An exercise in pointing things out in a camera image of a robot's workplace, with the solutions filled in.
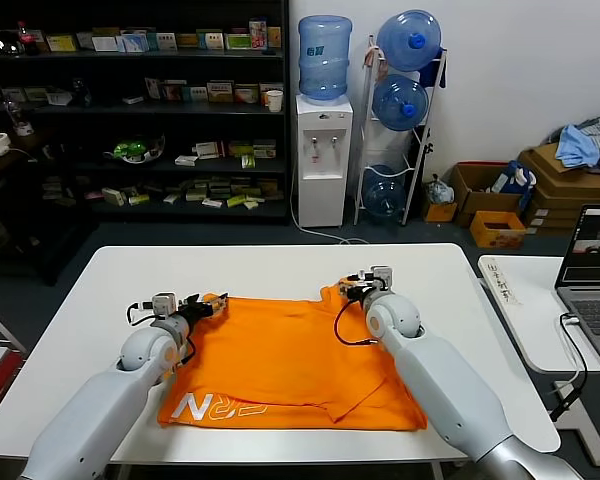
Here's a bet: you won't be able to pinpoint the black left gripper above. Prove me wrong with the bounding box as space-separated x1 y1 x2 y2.
177 292 229 325

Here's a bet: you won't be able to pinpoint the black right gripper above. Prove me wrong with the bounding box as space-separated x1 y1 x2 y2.
337 272 381 306

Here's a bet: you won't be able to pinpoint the orange t-shirt with white print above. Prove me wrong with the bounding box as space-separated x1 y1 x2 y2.
157 284 429 432

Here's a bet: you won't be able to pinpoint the white water dispenser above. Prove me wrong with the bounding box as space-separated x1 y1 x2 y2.
294 93 354 229

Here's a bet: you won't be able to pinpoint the blue water jug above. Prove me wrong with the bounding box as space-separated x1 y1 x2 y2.
362 164 408 220
376 10 442 72
371 73 429 132

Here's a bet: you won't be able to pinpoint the small yellow cardboard box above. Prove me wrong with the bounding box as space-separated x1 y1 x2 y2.
422 186 458 224

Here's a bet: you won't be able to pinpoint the grey plastic bag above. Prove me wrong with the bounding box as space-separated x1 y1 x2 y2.
426 173 456 205

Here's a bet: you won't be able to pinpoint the small orange cardboard box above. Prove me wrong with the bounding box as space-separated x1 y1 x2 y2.
468 209 526 250

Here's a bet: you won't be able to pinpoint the open brown cardboard box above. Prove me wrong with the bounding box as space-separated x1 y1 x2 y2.
449 161 524 228

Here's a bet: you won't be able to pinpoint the white red medicine box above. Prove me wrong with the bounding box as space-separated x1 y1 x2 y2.
194 141 227 159

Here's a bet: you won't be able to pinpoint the green bowl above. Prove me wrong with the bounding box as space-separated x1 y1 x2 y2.
103 132 167 165

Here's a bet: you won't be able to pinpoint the white side table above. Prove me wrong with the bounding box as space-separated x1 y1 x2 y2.
477 254 600 469

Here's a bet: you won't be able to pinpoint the blue and white bag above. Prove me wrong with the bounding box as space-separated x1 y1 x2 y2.
489 159 537 210

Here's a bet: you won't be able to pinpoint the yellow white medicine box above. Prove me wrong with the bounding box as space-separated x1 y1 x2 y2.
207 81 235 104

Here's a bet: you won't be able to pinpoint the stacked brown cardboard boxes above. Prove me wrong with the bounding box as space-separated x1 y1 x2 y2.
522 184 600 236

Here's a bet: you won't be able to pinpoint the red orange medicine box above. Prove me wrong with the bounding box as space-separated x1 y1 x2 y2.
160 81 187 103

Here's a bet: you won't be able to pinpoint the white orange medicine box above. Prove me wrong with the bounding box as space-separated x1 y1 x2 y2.
258 82 284 105

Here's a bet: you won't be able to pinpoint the large flat cardboard box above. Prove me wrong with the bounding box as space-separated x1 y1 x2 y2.
517 143 600 190

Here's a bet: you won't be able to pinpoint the red and white cart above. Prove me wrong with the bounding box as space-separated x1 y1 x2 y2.
0 299 29 426

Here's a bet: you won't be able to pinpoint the blue bottle with teal label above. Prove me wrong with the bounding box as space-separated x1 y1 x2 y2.
298 14 354 103

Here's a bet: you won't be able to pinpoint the beige hanging cloth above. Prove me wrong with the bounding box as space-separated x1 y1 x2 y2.
362 39 387 83

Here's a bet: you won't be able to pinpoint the grey laptop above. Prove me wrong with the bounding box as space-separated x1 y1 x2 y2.
553 203 600 379

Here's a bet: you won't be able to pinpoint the blue plastic bottle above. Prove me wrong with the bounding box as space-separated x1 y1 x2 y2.
72 77 92 108

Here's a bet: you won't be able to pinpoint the black shelving unit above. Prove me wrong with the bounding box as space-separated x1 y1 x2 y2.
0 0 290 288

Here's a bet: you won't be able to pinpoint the small bottle on white base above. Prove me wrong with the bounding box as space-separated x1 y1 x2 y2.
3 96 35 138

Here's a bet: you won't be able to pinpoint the light blue cloth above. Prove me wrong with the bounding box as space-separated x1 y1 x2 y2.
553 124 600 168

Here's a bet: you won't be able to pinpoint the tall pink box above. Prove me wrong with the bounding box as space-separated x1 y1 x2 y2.
248 18 269 50

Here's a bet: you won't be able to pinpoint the white and blue box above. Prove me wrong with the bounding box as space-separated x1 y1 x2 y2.
119 32 149 53

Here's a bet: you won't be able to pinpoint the cola bottle red label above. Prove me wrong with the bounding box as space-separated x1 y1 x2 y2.
17 20 37 55

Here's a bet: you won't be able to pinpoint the dark glass bowl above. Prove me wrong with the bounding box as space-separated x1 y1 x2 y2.
0 29 25 55

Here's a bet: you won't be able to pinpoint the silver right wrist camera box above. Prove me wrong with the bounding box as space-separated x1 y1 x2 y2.
369 265 395 291

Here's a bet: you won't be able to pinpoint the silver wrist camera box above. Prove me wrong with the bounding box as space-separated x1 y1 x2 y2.
369 265 395 291
151 292 176 319

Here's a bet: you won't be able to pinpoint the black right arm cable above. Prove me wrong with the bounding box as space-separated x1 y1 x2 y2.
333 299 381 346

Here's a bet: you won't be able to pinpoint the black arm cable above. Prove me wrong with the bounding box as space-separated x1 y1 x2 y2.
126 301 154 326
333 299 381 346

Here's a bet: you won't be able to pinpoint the white power cord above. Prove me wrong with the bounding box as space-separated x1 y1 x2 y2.
289 168 369 245

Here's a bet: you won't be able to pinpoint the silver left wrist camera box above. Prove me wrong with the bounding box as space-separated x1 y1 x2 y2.
151 292 176 319

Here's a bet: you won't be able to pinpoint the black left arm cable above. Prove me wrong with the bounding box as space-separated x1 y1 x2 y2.
126 301 154 326

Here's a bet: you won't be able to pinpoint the white wire jug rack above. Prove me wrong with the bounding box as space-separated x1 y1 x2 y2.
353 32 449 226

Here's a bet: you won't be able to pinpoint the black laptop cable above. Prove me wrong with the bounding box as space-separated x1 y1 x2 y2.
549 311 589 424

